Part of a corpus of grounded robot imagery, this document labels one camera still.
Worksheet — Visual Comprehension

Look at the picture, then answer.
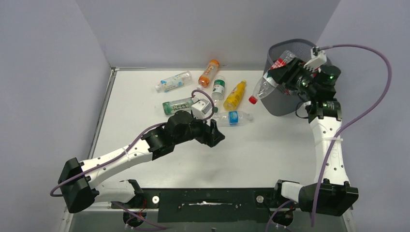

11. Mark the clear bottle green label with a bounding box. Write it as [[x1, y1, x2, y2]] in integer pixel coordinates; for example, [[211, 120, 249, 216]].
[[211, 75, 226, 108]]

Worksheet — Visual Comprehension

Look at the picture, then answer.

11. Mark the clear bottle blue white label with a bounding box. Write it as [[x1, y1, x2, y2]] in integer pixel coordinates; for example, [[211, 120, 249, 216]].
[[155, 71, 193, 93]]

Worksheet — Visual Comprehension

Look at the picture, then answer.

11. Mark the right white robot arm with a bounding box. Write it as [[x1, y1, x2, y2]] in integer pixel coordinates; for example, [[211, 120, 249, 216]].
[[266, 58, 359, 217]]

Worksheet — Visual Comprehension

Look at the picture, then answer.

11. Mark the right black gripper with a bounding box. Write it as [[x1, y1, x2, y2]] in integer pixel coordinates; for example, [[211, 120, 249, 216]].
[[268, 58, 318, 96]]

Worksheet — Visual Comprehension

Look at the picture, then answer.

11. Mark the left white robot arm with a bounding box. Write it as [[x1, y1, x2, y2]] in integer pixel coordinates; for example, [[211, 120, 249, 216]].
[[56, 111, 225, 213]]

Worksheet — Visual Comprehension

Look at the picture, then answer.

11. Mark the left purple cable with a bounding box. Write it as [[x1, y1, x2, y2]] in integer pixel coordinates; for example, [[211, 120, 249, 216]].
[[49, 89, 215, 198]]

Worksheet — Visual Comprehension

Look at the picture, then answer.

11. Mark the red label water bottle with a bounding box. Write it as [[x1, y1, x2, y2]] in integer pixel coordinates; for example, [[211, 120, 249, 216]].
[[249, 50, 295, 104]]

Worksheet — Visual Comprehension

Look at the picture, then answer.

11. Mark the orange drink bottle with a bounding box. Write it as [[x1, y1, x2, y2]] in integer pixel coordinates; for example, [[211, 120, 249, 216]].
[[196, 59, 220, 90]]

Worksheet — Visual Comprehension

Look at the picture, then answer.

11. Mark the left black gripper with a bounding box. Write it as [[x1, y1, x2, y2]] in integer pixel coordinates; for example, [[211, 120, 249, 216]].
[[174, 112, 224, 147]]

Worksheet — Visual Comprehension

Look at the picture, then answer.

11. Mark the green label tea bottle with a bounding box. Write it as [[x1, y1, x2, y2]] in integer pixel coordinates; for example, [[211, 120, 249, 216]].
[[162, 98, 194, 116]]

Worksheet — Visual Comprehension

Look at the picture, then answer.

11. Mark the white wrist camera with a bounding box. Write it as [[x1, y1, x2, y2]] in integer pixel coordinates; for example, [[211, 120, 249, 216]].
[[304, 46, 327, 71], [191, 99, 213, 120]]

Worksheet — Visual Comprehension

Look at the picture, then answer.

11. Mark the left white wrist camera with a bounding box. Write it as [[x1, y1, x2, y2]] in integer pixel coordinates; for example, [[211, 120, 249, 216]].
[[191, 99, 213, 120]]

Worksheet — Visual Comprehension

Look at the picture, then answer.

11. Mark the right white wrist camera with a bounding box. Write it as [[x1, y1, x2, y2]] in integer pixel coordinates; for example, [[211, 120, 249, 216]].
[[304, 46, 327, 71]]

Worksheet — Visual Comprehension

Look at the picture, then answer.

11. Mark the yellow juice bottle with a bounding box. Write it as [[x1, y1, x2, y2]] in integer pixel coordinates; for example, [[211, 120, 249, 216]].
[[223, 80, 247, 111]]

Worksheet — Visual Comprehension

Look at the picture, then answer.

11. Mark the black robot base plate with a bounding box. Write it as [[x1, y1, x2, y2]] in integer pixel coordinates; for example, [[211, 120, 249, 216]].
[[112, 180, 298, 230]]

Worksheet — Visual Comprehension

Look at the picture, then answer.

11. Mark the grey mesh waste bin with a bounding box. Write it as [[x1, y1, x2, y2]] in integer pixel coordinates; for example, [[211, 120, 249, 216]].
[[262, 39, 316, 116]]

